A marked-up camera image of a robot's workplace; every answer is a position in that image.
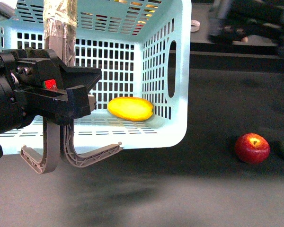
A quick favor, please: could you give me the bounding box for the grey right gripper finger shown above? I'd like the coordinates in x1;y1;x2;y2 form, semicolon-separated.
60;120;122;168

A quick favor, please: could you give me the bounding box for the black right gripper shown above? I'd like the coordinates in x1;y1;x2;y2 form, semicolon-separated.
0;0;102;174

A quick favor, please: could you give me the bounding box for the yellow mango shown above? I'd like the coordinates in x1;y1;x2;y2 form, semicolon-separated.
107;97;153;122

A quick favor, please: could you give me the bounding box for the light blue plastic basket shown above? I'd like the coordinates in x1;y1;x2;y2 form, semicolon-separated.
0;0;192;156

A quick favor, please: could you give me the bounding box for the red apple near front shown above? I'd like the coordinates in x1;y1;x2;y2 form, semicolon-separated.
234;133;270;165

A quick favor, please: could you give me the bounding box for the pale peach front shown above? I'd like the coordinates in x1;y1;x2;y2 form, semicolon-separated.
241;36;248;43

